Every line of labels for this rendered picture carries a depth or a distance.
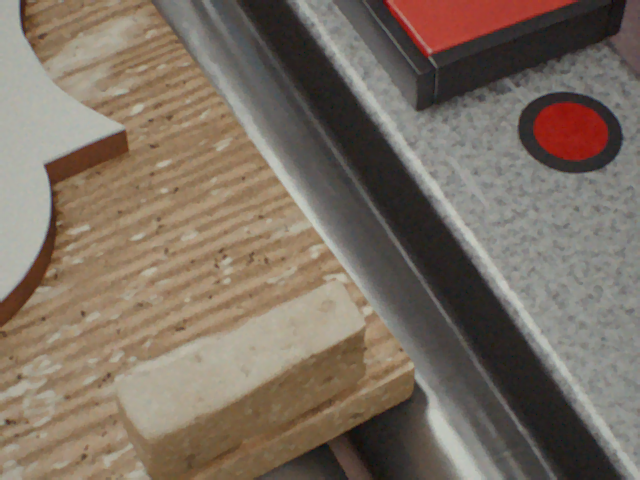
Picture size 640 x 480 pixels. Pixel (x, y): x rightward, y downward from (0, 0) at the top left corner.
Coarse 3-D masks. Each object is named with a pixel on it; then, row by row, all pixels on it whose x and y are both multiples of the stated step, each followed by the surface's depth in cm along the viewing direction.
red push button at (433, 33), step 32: (384, 0) 41; (416, 0) 40; (448, 0) 40; (480, 0) 40; (512, 0) 41; (544, 0) 41; (576, 0) 41; (416, 32) 40; (448, 32) 40; (480, 32) 40
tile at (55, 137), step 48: (0, 0) 38; (0, 48) 37; (0, 96) 36; (48, 96) 36; (0, 144) 35; (48, 144) 35; (96, 144) 35; (0, 192) 34; (48, 192) 34; (0, 240) 33; (48, 240) 33; (0, 288) 32
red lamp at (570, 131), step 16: (544, 112) 40; (560, 112) 40; (576, 112) 40; (592, 112) 40; (544, 128) 39; (560, 128) 39; (576, 128) 39; (592, 128) 39; (544, 144) 39; (560, 144) 39; (576, 144) 39; (592, 144) 39
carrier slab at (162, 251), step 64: (64, 0) 40; (128, 0) 40; (64, 64) 38; (128, 64) 38; (192, 64) 38; (128, 128) 36; (192, 128) 36; (64, 192) 35; (128, 192) 35; (192, 192) 35; (256, 192) 35; (64, 256) 34; (128, 256) 34; (192, 256) 34; (256, 256) 34; (320, 256) 34; (64, 320) 33; (128, 320) 33; (192, 320) 33; (0, 384) 32; (64, 384) 32; (384, 384) 32; (0, 448) 31; (64, 448) 31; (128, 448) 31; (256, 448) 31
